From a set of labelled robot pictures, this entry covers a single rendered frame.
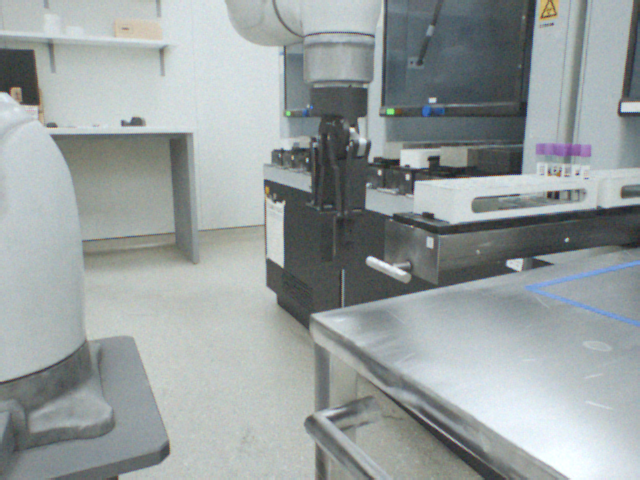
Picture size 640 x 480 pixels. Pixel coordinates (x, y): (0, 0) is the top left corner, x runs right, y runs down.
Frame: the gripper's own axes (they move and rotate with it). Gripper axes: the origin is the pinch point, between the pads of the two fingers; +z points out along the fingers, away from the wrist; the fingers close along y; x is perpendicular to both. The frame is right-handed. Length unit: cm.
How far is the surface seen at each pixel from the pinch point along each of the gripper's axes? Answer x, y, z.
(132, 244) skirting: -10, 350, 76
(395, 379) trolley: 16.6, -39.6, -1.5
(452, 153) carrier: -65, 56, -7
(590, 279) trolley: -8.9, -32.2, -2.4
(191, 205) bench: -41, 284, 39
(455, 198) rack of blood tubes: -16.0, -4.8, -5.6
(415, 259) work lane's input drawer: -12.1, -1.6, 3.5
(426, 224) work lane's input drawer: -12.7, -3.0, -1.9
